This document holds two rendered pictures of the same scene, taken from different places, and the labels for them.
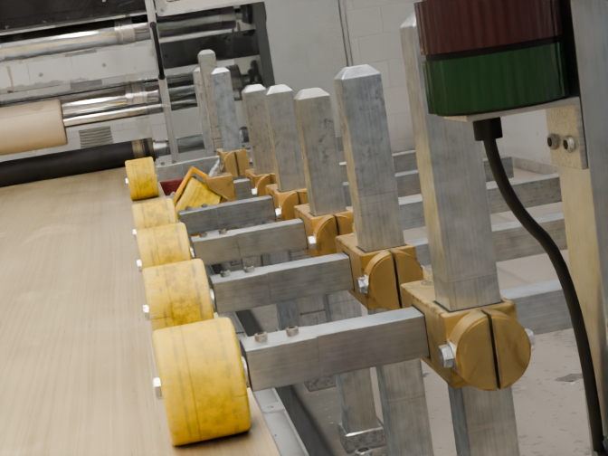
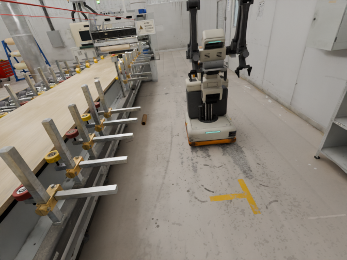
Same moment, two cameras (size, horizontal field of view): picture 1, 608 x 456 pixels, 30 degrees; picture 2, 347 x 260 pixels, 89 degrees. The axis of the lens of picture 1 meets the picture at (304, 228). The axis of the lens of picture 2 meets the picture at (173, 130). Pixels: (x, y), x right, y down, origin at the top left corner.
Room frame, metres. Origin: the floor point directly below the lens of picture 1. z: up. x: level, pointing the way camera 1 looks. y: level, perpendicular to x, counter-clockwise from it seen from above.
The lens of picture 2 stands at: (-2.18, -1.15, 1.48)
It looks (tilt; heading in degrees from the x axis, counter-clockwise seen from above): 31 degrees down; 9
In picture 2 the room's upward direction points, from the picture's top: 7 degrees counter-clockwise
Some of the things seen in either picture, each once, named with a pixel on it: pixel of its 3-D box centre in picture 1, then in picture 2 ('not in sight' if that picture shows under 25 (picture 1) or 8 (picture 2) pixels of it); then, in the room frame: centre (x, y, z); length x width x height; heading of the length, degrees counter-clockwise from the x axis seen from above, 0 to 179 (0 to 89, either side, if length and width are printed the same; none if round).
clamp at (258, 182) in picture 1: (267, 186); not in sight; (1.75, 0.05, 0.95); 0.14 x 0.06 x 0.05; 8
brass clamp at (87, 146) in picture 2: not in sight; (89, 141); (-1.22, -0.39, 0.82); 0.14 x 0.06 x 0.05; 8
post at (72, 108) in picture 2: not in sight; (84, 136); (-1.24, -0.39, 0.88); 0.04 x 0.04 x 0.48; 8
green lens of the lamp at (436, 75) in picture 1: (494, 77); not in sight; (0.49, -0.09, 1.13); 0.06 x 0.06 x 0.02
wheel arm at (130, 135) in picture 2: not in sight; (103, 139); (-1.19, -0.48, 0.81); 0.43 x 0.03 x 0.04; 98
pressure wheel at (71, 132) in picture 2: not in sight; (74, 137); (-1.21, -0.28, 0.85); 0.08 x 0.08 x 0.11
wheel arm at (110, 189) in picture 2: not in sight; (71, 194); (-1.68, -0.55, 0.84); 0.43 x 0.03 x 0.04; 98
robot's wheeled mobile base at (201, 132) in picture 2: not in sight; (207, 125); (0.06, -1.32, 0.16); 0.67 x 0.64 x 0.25; 7
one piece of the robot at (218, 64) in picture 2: not in sight; (213, 71); (-0.23, -1.35, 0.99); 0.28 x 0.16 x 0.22; 97
